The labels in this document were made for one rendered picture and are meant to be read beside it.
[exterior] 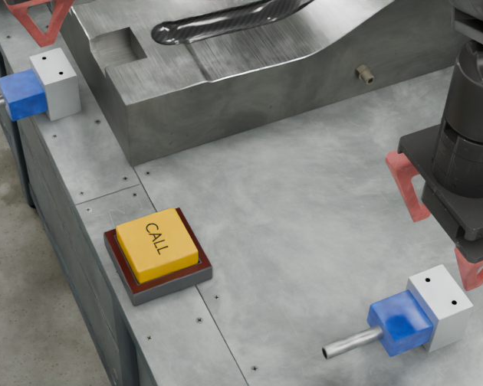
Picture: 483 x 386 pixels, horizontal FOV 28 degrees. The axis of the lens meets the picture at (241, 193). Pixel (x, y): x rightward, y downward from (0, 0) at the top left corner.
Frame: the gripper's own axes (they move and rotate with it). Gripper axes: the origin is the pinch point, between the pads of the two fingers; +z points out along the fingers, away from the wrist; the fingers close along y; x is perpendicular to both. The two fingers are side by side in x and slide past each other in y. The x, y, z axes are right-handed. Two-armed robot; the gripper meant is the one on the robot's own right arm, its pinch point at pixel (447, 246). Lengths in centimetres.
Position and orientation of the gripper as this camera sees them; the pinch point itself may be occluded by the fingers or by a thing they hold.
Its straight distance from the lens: 80.4
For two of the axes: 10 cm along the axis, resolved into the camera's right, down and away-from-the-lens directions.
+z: -0.2, 6.7, 7.5
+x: -9.1, 3.0, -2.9
